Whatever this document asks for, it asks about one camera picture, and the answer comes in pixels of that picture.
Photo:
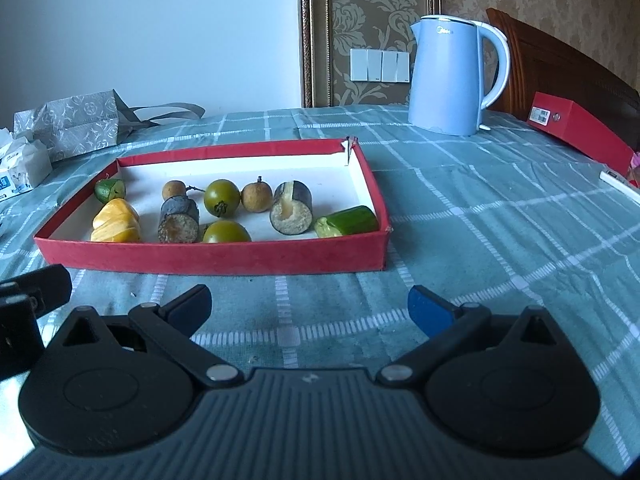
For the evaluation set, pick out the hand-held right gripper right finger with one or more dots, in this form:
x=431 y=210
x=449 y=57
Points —
x=430 y=310

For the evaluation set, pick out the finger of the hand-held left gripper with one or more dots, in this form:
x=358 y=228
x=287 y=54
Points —
x=50 y=287

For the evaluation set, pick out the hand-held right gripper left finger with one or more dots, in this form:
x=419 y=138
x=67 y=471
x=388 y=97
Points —
x=187 y=307

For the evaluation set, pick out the red shallow cardboard box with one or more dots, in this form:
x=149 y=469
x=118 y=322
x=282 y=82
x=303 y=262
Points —
x=225 y=260

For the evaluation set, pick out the green tomato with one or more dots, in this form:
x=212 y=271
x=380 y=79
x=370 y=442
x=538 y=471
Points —
x=222 y=197
x=226 y=233

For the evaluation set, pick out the yellow jackfruit piece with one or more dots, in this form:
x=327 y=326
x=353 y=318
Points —
x=117 y=212
x=115 y=234

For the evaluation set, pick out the dark sugarcane piece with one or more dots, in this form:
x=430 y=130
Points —
x=178 y=222
x=291 y=210

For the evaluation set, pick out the dark green cucumber end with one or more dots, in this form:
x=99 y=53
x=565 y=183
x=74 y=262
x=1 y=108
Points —
x=107 y=191

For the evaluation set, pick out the brown longan with stem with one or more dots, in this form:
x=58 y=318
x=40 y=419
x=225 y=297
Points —
x=173 y=190

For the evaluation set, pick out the green cucumber chunk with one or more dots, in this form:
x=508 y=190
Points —
x=350 y=221

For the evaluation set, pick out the green checked tablecloth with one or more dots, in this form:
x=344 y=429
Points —
x=475 y=240

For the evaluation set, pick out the white tissue pack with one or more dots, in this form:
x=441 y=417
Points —
x=22 y=170

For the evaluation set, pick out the grey patterned gift bag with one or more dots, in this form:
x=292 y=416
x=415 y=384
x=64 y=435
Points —
x=75 y=125

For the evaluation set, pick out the white pen-shaped device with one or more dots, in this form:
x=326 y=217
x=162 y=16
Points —
x=620 y=185

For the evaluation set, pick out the light blue electric kettle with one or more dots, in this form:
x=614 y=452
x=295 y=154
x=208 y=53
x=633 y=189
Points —
x=445 y=80

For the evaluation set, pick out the red flat box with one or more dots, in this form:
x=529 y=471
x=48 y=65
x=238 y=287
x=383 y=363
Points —
x=585 y=130

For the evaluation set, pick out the brown wooden chair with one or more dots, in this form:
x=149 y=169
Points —
x=565 y=70

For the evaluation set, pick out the white wall switch panel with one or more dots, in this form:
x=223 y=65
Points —
x=380 y=65

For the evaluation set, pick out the dark ornate wall frame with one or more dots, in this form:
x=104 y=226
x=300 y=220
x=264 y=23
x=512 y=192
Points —
x=306 y=35

